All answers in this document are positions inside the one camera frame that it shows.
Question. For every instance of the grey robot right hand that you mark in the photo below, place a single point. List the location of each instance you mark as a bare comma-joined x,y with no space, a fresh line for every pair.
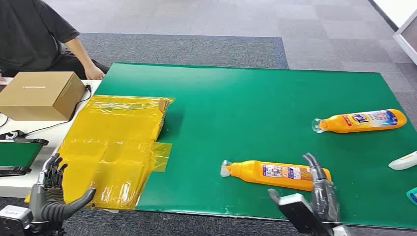
324,198

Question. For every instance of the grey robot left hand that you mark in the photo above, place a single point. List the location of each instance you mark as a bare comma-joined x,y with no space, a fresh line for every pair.
49,203

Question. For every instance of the orange bottle with white label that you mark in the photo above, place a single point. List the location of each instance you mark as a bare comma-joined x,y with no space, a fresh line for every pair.
257,171

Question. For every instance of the person's forearm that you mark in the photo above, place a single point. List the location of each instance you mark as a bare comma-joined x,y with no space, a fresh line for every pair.
79,52

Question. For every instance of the orange bottle with Tide label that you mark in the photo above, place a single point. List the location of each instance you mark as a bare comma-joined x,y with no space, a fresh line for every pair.
361,121

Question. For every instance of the white plastic bottle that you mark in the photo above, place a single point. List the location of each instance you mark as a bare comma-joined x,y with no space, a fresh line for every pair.
404,162

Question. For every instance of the black device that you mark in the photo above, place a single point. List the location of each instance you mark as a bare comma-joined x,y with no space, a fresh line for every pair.
11,135

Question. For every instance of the yellow taped cardboard sheet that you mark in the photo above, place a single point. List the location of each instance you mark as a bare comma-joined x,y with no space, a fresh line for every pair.
110,146

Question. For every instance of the teal packet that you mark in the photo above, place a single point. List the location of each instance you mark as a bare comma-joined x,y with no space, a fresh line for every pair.
413,196

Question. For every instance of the brown cardboard box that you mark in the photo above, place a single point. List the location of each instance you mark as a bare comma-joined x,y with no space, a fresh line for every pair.
39,94

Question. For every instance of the green table mat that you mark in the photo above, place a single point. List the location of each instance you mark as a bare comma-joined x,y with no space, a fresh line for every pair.
247,117

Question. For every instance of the person's hand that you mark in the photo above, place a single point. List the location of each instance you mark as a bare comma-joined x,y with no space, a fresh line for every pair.
94,72

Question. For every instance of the person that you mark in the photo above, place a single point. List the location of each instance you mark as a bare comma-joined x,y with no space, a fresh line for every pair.
29,32

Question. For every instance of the white framed board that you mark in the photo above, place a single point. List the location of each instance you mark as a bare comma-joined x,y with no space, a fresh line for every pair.
407,35

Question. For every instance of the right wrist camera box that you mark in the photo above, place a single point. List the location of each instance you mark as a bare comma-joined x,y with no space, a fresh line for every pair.
298,213

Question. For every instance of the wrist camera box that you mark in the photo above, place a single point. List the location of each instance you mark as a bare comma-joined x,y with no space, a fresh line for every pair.
14,221
298,213

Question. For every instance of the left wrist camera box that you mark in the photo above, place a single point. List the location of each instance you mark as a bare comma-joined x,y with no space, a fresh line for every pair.
14,221

